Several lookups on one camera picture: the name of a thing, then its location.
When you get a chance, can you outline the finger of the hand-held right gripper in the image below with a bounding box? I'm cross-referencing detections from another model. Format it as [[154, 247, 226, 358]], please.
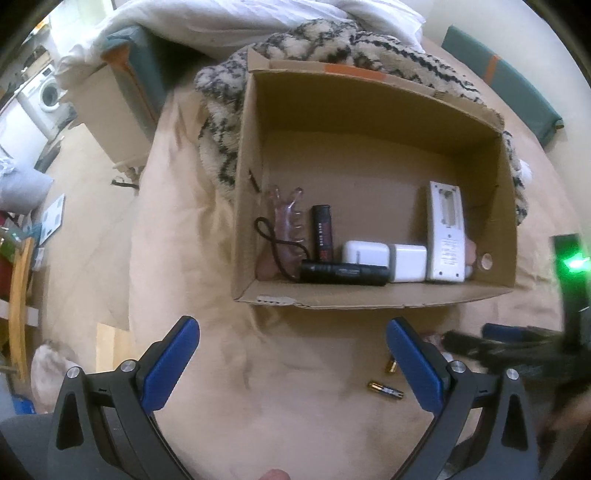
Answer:
[[481, 323, 561, 346], [442, 331, 548, 371]]

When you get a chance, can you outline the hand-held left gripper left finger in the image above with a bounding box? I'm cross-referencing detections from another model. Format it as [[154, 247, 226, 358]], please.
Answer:
[[46, 316, 201, 480]]

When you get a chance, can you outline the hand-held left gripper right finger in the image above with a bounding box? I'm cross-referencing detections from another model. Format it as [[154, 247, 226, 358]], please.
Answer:
[[385, 316, 542, 480]]

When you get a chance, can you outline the white remote control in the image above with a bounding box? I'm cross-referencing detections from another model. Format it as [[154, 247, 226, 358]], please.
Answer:
[[426, 181, 466, 283]]

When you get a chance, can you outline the black flashlight with lanyard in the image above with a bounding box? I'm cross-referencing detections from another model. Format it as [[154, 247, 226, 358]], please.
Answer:
[[255, 217, 389, 287]]

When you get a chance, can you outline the white earbuds case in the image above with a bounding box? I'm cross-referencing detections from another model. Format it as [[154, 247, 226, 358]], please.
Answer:
[[342, 240, 391, 269]]

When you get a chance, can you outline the pink transparent hair claw clip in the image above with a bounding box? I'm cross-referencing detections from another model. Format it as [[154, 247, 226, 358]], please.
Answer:
[[269, 185, 309, 266]]

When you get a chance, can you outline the brown cardboard box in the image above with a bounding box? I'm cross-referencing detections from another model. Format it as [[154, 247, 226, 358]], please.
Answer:
[[231, 46, 518, 310]]

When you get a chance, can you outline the beige bedsheet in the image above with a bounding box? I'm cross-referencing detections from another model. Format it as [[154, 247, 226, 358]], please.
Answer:
[[129, 37, 591, 480]]

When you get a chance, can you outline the flat cardboard piece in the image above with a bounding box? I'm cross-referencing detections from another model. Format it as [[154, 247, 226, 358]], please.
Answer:
[[96, 323, 134, 374]]

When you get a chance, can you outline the white cube charger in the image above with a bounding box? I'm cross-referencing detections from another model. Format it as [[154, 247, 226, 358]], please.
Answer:
[[389, 244, 428, 283]]

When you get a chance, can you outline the white plastic bag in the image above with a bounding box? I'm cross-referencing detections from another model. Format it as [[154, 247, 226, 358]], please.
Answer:
[[30, 340, 81, 414]]

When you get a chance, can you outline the wooden chair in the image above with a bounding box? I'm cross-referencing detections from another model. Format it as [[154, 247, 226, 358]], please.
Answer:
[[7, 235, 38, 384]]

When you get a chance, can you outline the black tube with red print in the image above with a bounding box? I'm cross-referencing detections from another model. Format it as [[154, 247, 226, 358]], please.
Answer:
[[310, 204, 334, 261]]

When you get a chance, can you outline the white floor scale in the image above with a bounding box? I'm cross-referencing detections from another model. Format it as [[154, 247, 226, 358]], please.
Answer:
[[37, 194, 68, 245]]

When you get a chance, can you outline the white cloth bag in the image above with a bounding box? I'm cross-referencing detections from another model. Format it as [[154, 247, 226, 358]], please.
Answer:
[[0, 157, 54, 213]]

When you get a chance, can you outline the beige wooden cabinet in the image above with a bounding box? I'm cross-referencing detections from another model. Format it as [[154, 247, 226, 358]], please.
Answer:
[[60, 62, 158, 169]]

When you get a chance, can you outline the white washing machine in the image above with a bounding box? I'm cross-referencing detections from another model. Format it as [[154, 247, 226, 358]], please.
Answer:
[[14, 65, 70, 139]]

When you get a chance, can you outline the black and cream patterned blanket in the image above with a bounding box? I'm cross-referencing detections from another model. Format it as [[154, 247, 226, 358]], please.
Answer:
[[194, 18, 529, 227]]

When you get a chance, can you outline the white duvet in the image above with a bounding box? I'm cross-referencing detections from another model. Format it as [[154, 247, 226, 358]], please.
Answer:
[[60, 0, 426, 88]]

